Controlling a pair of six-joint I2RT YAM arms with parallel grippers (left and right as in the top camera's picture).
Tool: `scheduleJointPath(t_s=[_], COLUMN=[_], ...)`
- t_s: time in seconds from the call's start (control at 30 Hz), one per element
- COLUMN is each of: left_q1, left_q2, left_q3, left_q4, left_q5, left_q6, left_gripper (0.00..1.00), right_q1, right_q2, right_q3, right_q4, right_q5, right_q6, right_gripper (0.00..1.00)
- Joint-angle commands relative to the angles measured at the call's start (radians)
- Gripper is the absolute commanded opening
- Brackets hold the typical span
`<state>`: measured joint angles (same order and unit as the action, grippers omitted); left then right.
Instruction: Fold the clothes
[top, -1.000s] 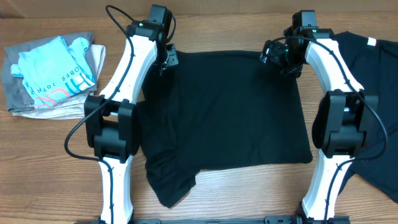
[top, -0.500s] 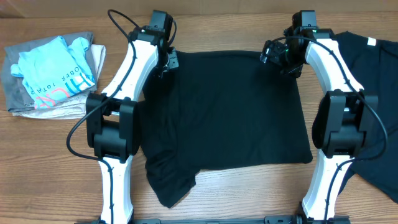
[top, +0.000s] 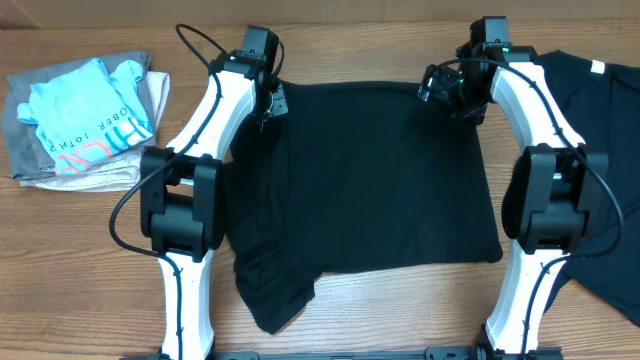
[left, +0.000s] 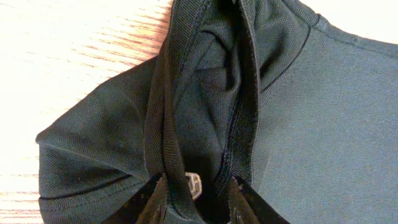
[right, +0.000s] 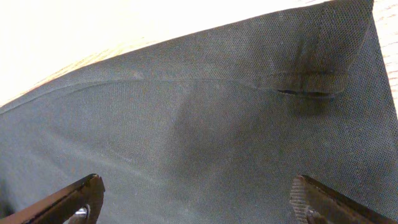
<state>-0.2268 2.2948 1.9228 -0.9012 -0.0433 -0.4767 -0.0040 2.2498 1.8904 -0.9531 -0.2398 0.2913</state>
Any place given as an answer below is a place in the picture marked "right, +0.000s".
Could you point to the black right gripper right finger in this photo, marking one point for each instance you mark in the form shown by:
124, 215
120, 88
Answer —
315, 203

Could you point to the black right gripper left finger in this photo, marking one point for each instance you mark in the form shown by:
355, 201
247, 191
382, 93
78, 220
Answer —
79, 202

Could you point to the black t-shirt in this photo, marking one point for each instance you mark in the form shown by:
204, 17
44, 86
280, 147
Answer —
213, 126

